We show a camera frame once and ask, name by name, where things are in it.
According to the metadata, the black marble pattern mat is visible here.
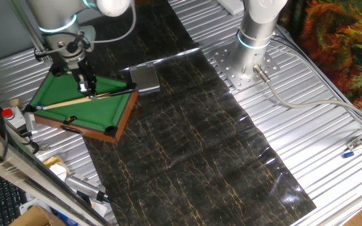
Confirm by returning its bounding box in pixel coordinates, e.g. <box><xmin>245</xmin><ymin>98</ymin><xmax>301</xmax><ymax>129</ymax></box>
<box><xmin>44</xmin><ymin>0</ymin><xmax>317</xmax><ymax>226</ymax></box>

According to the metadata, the yellow paper bag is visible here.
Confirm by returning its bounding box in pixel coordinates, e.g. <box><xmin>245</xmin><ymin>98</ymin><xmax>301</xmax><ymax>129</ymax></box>
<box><xmin>42</xmin><ymin>155</ymin><xmax>71</xmax><ymax>183</ymax></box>

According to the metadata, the ribbed silver camera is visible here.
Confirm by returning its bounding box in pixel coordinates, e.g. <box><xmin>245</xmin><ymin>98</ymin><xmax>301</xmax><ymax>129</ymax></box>
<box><xmin>64</xmin><ymin>173</ymin><xmax>109</xmax><ymax>202</ymax></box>

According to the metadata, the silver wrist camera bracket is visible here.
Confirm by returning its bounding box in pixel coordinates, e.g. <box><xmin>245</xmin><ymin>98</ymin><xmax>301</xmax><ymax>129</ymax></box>
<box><xmin>74</xmin><ymin>24</ymin><xmax>96</xmax><ymax>53</ymax></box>

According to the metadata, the silver digital scale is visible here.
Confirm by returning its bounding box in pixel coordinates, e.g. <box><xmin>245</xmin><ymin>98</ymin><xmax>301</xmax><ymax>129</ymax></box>
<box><xmin>129</xmin><ymin>62</ymin><xmax>161</xmax><ymax>94</ymax></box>

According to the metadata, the wooden pool cue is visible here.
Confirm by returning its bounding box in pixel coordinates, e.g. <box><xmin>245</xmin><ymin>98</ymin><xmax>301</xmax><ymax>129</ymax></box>
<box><xmin>35</xmin><ymin>89</ymin><xmax>137</xmax><ymax>111</ymax></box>

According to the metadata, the silver clamp with black cable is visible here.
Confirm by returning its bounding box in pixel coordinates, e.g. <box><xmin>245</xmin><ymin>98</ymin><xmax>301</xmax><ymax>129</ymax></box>
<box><xmin>20</xmin><ymin>112</ymin><xmax>48</xmax><ymax>154</ymax></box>

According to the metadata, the grey box with green button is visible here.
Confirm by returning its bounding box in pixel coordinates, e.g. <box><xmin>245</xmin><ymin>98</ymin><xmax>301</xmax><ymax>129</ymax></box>
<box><xmin>19</xmin><ymin>196</ymin><xmax>48</xmax><ymax>217</ymax></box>

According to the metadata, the aluminium frame bar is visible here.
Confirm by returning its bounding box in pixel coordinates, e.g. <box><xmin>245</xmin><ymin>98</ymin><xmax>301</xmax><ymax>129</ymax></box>
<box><xmin>0</xmin><ymin>119</ymin><xmax>111</xmax><ymax>226</ymax></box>

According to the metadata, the thick grey cable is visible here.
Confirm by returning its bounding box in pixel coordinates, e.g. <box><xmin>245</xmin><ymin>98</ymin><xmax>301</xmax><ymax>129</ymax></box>
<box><xmin>253</xmin><ymin>65</ymin><xmax>362</xmax><ymax>129</ymax></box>

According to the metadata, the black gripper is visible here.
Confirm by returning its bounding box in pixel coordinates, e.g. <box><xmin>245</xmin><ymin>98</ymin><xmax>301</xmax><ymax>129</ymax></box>
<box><xmin>69</xmin><ymin>58</ymin><xmax>99</xmax><ymax>97</ymax></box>

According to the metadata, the blue capped pen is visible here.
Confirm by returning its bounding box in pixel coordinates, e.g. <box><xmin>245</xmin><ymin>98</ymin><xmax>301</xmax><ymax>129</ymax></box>
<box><xmin>343</xmin><ymin>147</ymin><xmax>362</xmax><ymax>159</ymax></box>

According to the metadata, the mini green pool table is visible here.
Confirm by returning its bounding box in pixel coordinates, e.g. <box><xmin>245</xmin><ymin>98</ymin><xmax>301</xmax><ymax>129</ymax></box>
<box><xmin>23</xmin><ymin>64</ymin><xmax>139</xmax><ymax>144</ymax></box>

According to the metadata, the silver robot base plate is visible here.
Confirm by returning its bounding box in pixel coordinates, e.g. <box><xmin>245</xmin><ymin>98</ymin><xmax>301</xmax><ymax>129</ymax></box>
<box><xmin>211</xmin><ymin>42</ymin><xmax>281</xmax><ymax>92</ymax></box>

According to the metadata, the colourful patterned cloth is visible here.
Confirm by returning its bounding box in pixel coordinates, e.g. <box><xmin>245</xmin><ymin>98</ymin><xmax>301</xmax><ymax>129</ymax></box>
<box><xmin>278</xmin><ymin>0</ymin><xmax>362</xmax><ymax>109</ymax></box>

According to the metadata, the brown cardboard box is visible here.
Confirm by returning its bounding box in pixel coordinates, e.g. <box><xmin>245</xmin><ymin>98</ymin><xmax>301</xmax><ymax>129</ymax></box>
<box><xmin>8</xmin><ymin>205</ymin><xmax>67</xmax><ymax>226</ymax></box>

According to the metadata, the silver metal pole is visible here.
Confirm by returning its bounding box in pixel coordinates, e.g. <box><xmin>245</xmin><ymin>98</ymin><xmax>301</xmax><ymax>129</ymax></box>
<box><xmin>6</xmin><ymin>0</ymin><xmax>52</xmax><ymax>62</ymax></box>

